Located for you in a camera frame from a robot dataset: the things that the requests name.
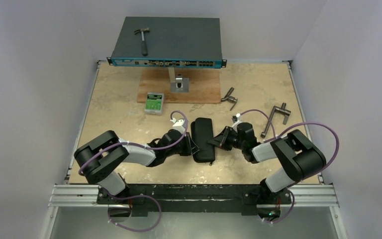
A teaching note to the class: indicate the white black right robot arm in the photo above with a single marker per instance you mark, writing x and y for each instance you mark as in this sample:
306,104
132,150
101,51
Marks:
298,156

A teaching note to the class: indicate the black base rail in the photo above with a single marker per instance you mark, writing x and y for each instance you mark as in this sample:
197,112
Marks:
245,199

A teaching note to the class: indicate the green grey device box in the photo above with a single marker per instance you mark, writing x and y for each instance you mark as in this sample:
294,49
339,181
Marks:
154,103

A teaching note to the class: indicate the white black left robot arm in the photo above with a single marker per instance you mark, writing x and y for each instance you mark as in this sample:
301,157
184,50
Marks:
99,158

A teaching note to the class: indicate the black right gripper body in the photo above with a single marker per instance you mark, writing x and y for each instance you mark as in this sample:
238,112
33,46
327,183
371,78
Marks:
225,137

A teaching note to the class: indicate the grey network switch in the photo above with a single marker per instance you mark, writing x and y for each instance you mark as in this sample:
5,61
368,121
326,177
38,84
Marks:
181,42

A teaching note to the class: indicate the small metal door handle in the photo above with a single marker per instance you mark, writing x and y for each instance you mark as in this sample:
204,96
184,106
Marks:
229,98

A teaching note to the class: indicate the brown wooden board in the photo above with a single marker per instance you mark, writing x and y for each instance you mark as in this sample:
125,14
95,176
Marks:
204,86

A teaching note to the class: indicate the small grey hammer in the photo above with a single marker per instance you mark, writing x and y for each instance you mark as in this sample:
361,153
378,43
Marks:
142,31

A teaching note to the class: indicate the aluminium table frame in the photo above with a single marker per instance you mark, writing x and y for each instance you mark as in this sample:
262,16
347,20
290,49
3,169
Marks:
272,80

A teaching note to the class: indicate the black zipper tool case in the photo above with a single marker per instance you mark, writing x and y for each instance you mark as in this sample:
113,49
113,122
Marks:
201,133

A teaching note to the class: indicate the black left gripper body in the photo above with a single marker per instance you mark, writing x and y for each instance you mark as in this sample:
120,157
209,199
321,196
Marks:
183,149

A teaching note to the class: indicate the metal bracket stand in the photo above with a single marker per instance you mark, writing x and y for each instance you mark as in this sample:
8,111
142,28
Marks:
178,83

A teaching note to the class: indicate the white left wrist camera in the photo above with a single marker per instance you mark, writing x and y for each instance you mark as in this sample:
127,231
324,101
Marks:
178,123

